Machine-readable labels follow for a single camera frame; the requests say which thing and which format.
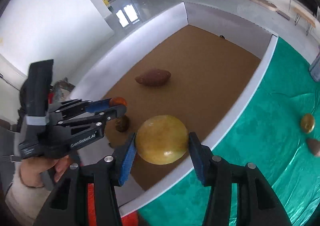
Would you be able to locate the small green-brown fruit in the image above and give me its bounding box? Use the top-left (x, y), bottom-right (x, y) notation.
top-left (300, 113), bottom-right (315, 134)

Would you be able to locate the small sweet potato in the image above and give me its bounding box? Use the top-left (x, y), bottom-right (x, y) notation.
top-left (306, 138), bottom-right (320, 157)

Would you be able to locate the large sweet potato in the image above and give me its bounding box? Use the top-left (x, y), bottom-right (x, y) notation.
top-left (135, 69), bottom-right (171, 87)

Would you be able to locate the person's left hand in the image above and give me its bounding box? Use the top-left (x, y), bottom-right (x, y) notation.
top-left (20, 156), bottom-right (72, 188)

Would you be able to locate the white fuzzy sleeve forearm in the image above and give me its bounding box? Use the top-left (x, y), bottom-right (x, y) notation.
top-left (5, 169), bottom-right (50, 225)

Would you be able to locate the orange tangerine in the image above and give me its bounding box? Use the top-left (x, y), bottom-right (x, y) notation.
top-left (108, 97), bottom-right (127, 107)

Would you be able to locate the white red can left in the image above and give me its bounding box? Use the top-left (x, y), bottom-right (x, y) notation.
top-left (309, 52), bottom-right (320, 82)

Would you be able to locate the white box brown bottom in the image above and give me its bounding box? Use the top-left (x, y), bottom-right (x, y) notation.
top-left (67, 1), bottom-right (279, 217)

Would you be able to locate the green satin tablecloth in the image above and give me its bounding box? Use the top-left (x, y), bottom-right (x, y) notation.
top-left (138, 38), bottom-right (319, 225)

